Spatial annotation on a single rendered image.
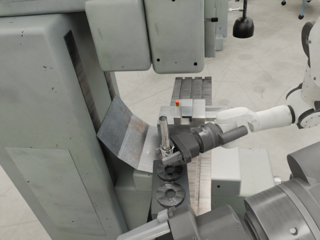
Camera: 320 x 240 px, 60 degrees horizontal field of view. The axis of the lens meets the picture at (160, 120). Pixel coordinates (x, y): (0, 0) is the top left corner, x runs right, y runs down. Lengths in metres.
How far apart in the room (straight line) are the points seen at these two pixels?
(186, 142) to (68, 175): 0.65
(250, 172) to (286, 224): 1.21
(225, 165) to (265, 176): 0.24
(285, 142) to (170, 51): 1.93
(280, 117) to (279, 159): 1.59
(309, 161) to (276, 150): 2.34
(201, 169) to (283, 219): 0.95
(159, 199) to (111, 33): 0.56
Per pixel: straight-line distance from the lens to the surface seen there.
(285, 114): 1.00
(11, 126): 1.28
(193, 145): 0.89
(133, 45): 0.98
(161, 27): 0.96
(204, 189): 1.15
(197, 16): 0.94
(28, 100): 1.14
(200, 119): 1.31
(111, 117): 1.35
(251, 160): 1.55
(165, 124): 0.81
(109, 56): 1.02
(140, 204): 1.54
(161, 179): 0.95
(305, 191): 0.30
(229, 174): 1.31
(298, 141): 2.78
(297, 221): 0.28
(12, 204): 2.68
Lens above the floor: 1.83
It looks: 39 degrees down
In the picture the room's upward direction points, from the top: 8 degrees counter-clockwise
